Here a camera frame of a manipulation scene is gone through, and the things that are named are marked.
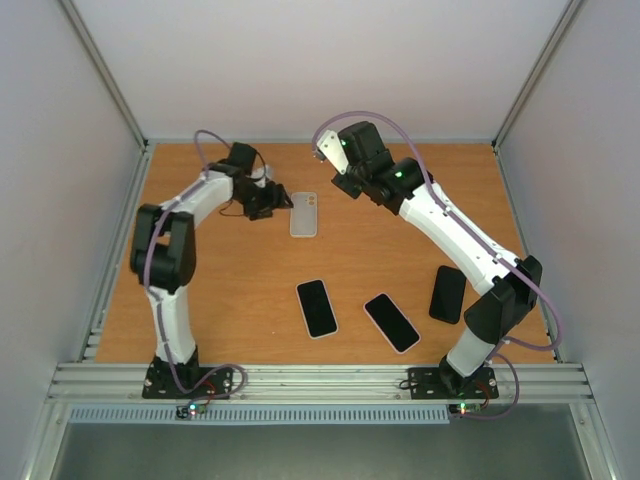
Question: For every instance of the circuit board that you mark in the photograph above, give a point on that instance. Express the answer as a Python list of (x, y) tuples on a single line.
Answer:
[(466, 408), (191, 410)]

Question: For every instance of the grey slotted cable duct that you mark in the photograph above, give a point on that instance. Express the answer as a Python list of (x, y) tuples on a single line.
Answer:
[(265, 415)]

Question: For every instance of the white phone case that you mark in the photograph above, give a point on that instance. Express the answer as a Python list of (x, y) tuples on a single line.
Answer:
[(304, 215)]

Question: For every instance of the right circuit board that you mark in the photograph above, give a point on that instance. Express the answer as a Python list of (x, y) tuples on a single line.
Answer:
[(466, 408)]

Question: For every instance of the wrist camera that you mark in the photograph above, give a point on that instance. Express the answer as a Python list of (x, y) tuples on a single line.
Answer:
[(329, 147), (261, 176)]

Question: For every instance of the left circuit board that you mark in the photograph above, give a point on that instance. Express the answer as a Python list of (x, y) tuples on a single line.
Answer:
[(191, 410)]

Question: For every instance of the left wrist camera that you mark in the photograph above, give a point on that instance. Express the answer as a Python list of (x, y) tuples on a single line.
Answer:
[(261, 176)]

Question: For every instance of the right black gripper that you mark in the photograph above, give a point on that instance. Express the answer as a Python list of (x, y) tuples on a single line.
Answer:
[(345, 183)]

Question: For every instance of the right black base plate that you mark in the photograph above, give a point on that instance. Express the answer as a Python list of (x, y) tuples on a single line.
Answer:
[(425, 384)]

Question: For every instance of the phone in pink case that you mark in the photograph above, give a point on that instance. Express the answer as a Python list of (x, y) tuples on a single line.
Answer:
[(395, 327)]

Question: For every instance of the aluminium front rail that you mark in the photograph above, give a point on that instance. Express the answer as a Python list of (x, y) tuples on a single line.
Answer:
[(321, 384)]

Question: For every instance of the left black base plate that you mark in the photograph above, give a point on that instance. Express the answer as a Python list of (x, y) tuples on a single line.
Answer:
[(159, 383)]

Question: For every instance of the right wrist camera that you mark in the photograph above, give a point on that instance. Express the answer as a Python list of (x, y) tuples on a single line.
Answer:
[(329, 147)]

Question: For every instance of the phone in black case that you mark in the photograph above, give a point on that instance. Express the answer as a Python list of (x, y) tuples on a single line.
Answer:
[(448, 295)]

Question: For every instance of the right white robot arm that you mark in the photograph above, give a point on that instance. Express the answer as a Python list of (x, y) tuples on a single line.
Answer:
[(508, 287)]

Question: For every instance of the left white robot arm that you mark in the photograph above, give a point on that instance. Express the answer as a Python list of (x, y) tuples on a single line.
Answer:
[(163, 256)]

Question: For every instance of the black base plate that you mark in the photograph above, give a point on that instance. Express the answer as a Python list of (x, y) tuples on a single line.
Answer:
[(159, 383), (425, 384)]

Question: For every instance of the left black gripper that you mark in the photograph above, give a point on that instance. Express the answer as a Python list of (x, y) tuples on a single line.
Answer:
[(266, 210)]

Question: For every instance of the phone in white case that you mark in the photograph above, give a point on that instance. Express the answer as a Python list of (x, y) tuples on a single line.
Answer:
[(316, 309)]

